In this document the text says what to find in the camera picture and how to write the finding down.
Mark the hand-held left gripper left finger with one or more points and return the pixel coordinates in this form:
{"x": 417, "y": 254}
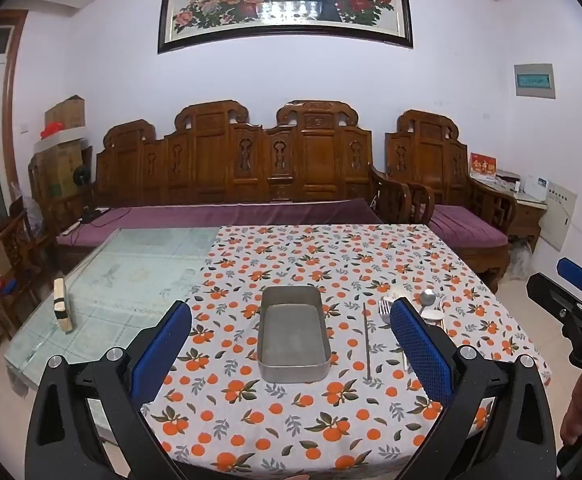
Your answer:
{"x": 163, "y": 350}

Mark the white wall cabinet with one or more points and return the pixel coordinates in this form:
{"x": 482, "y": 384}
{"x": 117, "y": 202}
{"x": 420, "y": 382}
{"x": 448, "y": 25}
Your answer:
{"x": 560, "y": 220}

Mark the wooden door frame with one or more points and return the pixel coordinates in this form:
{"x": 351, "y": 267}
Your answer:
{"x": 13, "y": 110}

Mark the purple sofa cushion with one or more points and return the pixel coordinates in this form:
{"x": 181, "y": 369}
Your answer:
{"x": 171, "y": 220}

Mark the grey wall electrical panel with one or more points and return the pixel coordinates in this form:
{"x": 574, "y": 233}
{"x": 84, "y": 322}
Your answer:
{"x": 535, "y": 81}

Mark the large cardboard box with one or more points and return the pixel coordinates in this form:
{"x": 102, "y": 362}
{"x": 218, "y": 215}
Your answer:
{"x": 58, "y": 170}

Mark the person's right hand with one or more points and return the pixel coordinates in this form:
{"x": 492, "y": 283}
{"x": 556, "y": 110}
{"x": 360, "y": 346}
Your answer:
{"x": 578, "y": 410}

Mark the white tabletop device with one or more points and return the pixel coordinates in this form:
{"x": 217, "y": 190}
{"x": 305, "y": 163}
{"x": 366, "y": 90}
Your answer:
{"x": 535, "y": 187}

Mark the small black fan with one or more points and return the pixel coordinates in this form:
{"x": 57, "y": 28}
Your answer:
{"x": 81, "y": 176}

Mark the white ceramic spoon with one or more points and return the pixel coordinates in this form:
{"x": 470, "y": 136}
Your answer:
{"x": 431, "y": 315}

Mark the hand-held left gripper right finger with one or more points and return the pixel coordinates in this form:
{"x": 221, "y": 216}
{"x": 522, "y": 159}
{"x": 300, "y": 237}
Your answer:
{"x": 421, "y": 350}

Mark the red plastic item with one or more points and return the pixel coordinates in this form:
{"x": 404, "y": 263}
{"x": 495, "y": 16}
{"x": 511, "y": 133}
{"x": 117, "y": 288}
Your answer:
{"x": 51, "y": 130}

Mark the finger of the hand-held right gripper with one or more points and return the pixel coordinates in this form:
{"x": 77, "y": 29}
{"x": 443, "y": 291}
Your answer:
{"x": 551, "y": 294}
{"x": 578, "y": 276}

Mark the wooden block with black band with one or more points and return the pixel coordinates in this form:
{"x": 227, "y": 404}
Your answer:
{"x": 62, "y": 305}

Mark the metal spoon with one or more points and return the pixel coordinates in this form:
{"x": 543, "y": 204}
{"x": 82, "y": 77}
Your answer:
{"x": 427, "y": 297}

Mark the wooden side chair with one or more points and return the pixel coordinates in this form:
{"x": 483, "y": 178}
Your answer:
{"x": 11, "y": 260}

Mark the carved wooden sofa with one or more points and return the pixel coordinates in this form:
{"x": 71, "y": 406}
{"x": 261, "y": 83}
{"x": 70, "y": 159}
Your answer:
{"x": 316, "y": 160}

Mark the orange fruit print tablecloth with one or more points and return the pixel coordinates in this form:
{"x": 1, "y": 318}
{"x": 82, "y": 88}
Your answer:
{"x": 291, "y": 260}

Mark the framed floral painting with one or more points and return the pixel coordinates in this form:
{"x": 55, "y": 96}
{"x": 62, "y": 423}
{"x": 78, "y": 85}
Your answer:
{"x": 281, "y": 5}

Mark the red gift box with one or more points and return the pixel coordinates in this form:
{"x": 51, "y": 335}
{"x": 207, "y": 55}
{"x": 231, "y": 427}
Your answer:
{"x": 482, "y": 166}

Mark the rectangular metal tray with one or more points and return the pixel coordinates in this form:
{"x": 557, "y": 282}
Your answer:
{"x": 293, "y": 332}

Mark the small cardboard box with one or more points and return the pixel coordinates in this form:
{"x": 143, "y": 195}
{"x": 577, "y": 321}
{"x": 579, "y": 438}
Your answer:
{"x": 66, "y": 110}

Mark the purple armchair cushion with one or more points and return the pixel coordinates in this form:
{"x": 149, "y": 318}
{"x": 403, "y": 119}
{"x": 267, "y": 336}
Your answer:
{"x": 463, "y": 225}

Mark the wooden side table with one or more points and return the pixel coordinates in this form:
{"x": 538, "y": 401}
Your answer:
{"x": 526, "y": 220}

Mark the carved wooden armchair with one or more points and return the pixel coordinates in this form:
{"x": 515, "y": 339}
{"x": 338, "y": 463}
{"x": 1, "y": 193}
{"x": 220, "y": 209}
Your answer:
{"x": 431, "y": 150}

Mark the clear plastic bag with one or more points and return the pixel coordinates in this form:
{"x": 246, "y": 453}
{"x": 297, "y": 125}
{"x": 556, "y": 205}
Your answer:
{"x": 26, "y": 210}
{"x": 521, "y": 260}

